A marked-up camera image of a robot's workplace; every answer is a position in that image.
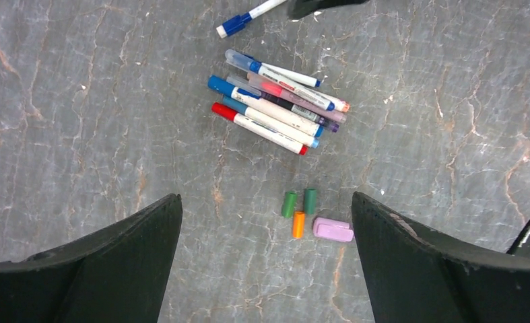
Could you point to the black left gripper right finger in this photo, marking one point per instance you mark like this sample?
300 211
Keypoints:
415 273

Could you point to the green marker cap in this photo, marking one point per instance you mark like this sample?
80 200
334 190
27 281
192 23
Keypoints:
289 204
310 201

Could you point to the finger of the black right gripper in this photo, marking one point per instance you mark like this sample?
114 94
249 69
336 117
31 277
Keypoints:
298 9

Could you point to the blue capped white pen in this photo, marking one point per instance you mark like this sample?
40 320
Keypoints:
239 22

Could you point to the red capped white marker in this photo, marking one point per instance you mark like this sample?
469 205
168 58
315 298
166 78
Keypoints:
259 129

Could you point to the black purple pen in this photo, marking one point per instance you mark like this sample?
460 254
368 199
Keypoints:
324 122

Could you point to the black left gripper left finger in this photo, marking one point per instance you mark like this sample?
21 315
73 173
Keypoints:
116 274

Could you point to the blue capped white marker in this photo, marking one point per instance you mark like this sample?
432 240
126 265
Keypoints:
266 107

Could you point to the orange marker cap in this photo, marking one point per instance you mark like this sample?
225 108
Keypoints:
299 218

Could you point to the light blue capped marker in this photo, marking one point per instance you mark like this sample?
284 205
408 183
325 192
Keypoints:
271 123

